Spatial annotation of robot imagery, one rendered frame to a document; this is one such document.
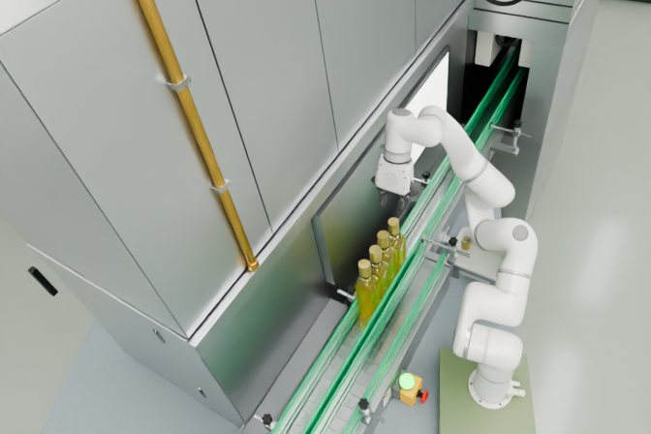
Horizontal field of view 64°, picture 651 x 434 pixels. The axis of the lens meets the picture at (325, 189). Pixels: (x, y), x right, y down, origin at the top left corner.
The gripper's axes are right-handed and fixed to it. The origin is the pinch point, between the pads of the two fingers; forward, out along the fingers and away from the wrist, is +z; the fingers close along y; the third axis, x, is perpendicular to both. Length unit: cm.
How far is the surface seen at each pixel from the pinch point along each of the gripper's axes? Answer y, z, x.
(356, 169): -12.3, -6.9, 0.1
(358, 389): 8, 47, -30
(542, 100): 18, 1, 100
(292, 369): -13, 48, -34
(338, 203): -12.3, -0.3, -9.9
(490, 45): -9, -15, 108
